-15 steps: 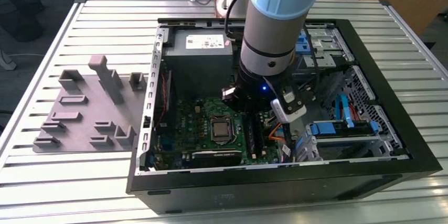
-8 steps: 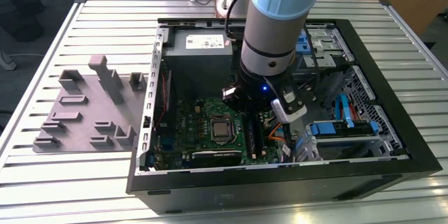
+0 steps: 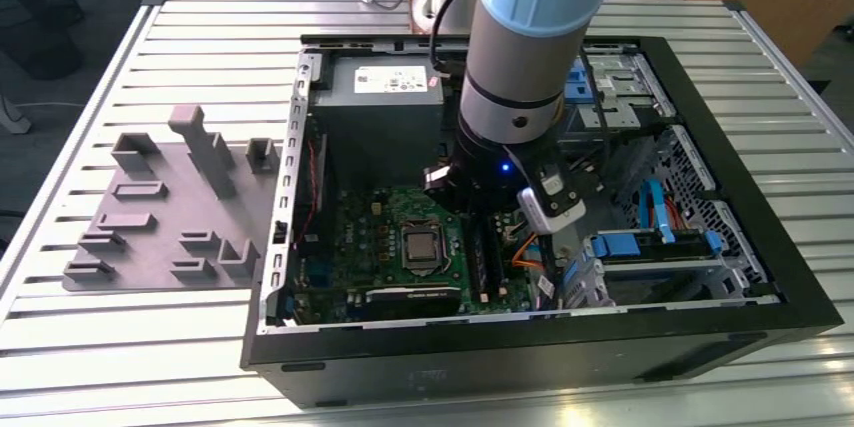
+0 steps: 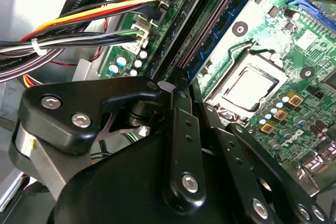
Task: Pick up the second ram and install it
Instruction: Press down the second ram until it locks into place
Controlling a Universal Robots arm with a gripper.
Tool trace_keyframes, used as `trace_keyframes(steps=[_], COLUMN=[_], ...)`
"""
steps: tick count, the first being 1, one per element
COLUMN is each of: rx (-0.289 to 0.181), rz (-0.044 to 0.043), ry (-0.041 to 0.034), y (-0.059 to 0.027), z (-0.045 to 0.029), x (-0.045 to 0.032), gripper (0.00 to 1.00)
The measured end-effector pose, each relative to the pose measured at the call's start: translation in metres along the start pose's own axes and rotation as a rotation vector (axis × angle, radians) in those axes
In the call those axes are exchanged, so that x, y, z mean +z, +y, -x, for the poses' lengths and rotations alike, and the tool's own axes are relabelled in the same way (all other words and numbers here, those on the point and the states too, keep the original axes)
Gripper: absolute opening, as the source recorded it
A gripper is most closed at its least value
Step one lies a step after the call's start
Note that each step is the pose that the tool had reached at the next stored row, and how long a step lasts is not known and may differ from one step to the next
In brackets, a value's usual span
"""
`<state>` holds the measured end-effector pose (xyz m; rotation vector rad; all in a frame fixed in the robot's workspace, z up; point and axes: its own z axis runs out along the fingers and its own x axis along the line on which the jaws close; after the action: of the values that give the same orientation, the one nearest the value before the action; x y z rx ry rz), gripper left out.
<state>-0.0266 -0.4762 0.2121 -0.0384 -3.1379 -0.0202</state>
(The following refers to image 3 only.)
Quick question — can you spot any orange wire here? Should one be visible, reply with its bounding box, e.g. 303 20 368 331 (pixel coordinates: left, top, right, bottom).
510 232 542 273

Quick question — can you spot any grey metal disk bay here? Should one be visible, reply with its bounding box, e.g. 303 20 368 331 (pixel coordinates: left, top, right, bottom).
559 226 762 308

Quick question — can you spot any black cable bundle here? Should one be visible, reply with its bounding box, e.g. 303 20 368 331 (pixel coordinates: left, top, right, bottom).
563 125 669 188

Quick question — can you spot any blue drive bay latch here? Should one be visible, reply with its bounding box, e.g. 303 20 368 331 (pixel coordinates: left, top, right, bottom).
562 57 599 104

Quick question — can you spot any grey furniture foot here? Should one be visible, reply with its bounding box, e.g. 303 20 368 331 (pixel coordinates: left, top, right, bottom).
0 89 33 137

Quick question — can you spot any silver CPU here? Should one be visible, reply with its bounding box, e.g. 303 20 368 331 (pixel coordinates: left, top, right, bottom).
399 231 446 263

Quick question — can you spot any black graphics card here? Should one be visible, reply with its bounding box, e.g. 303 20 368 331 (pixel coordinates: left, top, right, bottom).
346 284 463 321

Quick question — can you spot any black PC case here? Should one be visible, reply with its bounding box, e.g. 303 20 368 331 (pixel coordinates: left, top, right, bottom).
238 32 846 411

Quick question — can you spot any grey metal drive cage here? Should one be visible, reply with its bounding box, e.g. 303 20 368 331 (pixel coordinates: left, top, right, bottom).
566 46 675 163

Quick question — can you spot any black mesh waste bin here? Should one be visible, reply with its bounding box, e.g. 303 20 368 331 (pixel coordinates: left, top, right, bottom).
0 0 87 82

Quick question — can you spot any hard disk in blue carrier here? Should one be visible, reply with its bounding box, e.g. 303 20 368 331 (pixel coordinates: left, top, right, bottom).
590 229 722 263

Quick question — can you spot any green motherboard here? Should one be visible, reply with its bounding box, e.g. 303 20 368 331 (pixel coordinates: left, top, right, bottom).
292 184 555 321

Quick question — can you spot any black case fan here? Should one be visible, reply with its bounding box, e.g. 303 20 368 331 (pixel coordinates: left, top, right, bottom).
296 134 339 248

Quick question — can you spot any red black twisted wire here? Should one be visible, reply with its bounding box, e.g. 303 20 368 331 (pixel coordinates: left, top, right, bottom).
303 141 323 243

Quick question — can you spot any blue data wire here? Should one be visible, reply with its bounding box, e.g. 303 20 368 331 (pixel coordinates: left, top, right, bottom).
638 179 677 243

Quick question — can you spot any grey parts rack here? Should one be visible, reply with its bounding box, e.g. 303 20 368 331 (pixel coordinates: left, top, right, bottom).
61 104 283 293

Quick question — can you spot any grey power supply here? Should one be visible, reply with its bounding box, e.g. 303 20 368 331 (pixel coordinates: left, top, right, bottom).
310 54 468 188

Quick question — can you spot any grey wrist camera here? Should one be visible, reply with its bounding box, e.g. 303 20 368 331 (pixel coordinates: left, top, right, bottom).
518 166 589 236

